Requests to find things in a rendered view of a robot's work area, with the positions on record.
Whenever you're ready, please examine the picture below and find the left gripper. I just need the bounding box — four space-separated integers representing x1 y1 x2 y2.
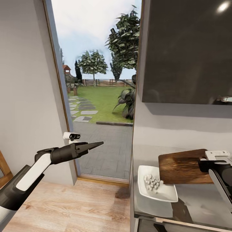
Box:
60 141 103 162

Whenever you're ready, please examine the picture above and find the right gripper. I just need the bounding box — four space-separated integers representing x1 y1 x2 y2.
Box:
198 160 227 172

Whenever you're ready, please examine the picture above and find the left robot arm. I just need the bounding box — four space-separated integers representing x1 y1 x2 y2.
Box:
0 132 103 232

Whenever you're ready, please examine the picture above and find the cutting board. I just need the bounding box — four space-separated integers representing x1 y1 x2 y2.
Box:
158 149 214 185

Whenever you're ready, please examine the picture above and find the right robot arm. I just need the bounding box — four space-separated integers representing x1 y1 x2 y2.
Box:
198 150 232 214

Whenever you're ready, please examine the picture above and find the bowl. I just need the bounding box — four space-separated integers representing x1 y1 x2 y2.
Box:
138 165 178 202

